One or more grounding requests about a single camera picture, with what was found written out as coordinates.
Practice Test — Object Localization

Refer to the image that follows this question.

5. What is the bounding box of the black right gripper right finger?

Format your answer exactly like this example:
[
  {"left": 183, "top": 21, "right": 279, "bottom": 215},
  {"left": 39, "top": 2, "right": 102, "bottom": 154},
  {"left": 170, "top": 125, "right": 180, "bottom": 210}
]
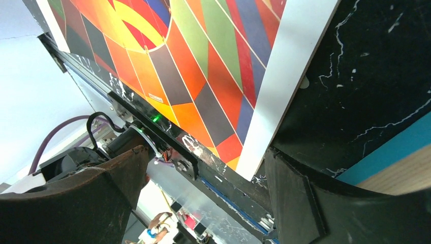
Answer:
[{"left": 264, "top": 148, "right": 430, "bottom": 243}]

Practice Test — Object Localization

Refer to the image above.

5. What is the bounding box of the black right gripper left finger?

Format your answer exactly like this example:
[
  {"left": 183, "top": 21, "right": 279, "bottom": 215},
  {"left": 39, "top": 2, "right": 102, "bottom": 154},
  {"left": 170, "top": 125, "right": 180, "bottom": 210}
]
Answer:
[{"left": 1, "top": 145, "right": 150, "bottom": 243}]

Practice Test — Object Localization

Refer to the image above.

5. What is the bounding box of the blue wooden picture frame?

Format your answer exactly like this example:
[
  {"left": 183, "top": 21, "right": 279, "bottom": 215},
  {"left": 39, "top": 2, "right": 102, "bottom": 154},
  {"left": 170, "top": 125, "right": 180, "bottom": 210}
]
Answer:
[{"left": 332, "top": 113, "right": 430, "bottom": 195}]

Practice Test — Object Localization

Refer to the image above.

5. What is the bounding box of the hot air balloon photo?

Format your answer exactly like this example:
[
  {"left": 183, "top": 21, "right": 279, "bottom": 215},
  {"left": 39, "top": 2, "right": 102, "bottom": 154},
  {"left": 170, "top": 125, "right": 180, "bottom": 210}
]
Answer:
[{"left": 37, "top": 1, "right": 339, "bottom": 180}]

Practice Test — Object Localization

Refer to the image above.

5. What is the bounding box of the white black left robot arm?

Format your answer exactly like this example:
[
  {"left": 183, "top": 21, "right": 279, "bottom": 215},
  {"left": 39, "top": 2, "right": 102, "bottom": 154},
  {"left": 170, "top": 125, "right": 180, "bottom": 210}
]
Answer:
[{"left": 1, "top": 128, "right": 156, "bottom": 194}]

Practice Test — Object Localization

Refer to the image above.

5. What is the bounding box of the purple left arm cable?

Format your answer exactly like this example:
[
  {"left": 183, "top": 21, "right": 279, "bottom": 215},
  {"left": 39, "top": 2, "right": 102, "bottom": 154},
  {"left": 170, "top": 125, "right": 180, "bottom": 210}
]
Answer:
[{"left": 27, "top": 115, "right": 105, "bottom": 176}]

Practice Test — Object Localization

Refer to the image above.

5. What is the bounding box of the aluminium front mounting rail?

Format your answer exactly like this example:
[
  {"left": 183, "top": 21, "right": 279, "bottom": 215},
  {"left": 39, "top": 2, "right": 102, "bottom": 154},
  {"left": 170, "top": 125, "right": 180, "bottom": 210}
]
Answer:
[{"left": 40, "top": 33, "right": 279, "bottom": 243}]

